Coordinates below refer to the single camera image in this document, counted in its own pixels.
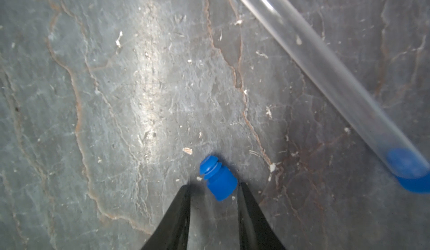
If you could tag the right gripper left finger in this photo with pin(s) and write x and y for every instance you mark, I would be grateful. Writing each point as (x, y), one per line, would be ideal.
(173, 230)

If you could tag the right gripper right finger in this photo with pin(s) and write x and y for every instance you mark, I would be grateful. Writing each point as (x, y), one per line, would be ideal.
(255, 232)

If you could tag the blue stopper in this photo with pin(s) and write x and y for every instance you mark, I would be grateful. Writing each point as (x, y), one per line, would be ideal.
(219, 179)
(411, 171)

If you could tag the clear test tube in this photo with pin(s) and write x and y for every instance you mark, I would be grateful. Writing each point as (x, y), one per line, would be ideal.
(307, 49)

